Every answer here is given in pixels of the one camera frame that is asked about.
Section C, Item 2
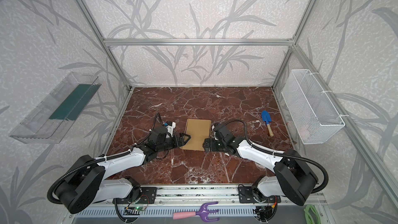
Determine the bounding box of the brown cardboard box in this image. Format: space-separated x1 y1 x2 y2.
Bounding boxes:
181 119 211 151

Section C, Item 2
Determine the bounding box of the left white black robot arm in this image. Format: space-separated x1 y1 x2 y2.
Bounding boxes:
47 121 191 214

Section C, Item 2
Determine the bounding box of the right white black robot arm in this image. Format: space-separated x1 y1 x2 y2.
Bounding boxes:
203 121 329 206

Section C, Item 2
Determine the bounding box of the small green lit circuit board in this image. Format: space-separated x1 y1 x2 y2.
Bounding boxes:
124 206 147 216

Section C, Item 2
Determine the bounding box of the purple pink garden fork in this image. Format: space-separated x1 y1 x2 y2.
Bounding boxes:
173 202 220 223

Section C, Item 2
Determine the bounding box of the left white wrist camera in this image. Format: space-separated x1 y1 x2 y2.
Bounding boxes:
164 121 176 138

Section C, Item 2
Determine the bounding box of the blue trowel wooden handle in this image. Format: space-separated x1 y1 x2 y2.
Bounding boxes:
261 111 274 137

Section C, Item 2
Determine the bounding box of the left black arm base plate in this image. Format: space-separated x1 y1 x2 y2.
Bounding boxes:
126 187 157 204

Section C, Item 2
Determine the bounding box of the aluminium front rail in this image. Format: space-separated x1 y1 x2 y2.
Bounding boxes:
71 184 327 207

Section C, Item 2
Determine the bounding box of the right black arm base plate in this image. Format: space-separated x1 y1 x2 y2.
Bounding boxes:
237 184 281 204

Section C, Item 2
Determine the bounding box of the white wire mesh basket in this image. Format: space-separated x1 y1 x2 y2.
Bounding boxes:
282 69 345 145

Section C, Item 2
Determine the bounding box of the clear plastic wall bin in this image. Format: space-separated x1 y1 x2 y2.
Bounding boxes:
9 72 101 144

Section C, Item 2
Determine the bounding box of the green coiled cable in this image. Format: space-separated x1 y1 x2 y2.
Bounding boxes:
303 204 321 224

